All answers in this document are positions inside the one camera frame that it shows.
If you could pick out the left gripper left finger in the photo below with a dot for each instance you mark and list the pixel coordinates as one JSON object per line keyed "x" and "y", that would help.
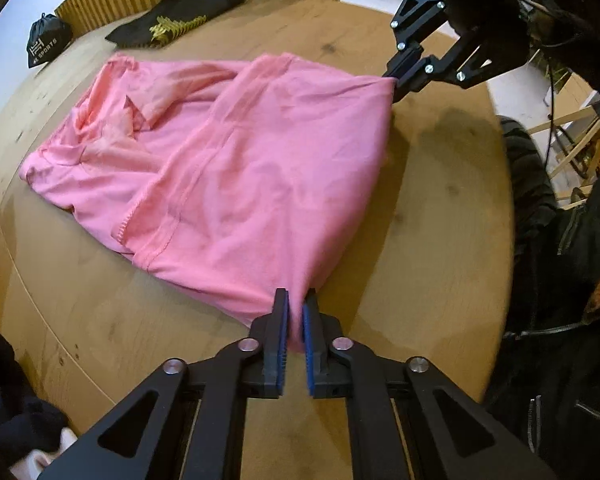
{"x": 186, "y": 420}

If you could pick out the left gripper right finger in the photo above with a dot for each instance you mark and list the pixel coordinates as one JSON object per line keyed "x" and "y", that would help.
{"x": 407, "y": 419}

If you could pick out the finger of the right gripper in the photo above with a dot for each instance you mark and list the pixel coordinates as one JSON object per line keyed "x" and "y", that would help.
{"x": 414, "y": 21}
{"x": 470, "y": 61}

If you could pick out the pink t-shirt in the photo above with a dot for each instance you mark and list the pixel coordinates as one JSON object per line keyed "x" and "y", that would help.
{"x": 226, "y": 179}

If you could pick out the black leather jacket torso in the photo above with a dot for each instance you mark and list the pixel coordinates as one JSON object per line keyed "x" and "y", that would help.
{"x": 545, "y": 386}

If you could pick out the dark navy garment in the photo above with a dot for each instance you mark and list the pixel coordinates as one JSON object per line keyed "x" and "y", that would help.
{"x": 27, "y": 422}

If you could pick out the cream knit sweater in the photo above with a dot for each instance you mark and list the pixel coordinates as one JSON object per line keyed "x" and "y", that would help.
{"x": 30, "y": 467}

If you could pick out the folded black sport shirt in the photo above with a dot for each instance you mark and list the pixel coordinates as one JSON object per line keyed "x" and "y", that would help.
{"x": 167, "y": 21}

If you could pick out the wooden chair frame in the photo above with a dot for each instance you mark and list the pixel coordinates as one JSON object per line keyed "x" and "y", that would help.
{"x": 572, "y": 147}

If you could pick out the black sports drawstring bag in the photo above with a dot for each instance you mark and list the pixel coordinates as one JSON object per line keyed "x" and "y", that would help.
{"x": 49, "y": 36}

